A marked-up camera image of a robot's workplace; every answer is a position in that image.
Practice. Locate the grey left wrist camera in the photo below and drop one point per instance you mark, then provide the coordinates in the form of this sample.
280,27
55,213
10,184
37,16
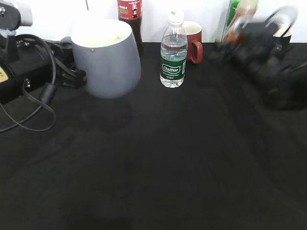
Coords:
12,16

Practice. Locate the black ceramic mug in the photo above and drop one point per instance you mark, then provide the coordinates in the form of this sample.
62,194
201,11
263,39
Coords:
283,37

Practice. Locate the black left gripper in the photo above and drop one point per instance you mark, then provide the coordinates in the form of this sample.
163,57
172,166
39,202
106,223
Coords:
25,62

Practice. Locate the grey ceramic mug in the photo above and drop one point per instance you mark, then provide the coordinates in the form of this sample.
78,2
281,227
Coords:
108,54

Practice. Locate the red ceramic mug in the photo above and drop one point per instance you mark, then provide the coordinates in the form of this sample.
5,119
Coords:
194,35

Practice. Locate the dark cola bottle red label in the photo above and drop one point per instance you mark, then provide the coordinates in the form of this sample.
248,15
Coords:
130,11

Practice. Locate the orange Nescafe coffee bottle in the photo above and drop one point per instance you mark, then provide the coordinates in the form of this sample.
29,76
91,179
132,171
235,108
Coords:
244,13

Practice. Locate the green sprite bottle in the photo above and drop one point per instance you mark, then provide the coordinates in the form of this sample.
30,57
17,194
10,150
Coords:
231,11

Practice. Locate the clear water bottle green label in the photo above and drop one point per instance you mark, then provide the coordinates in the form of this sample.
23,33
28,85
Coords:
174,48

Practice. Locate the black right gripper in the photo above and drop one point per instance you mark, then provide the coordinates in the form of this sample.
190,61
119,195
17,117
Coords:
280,77

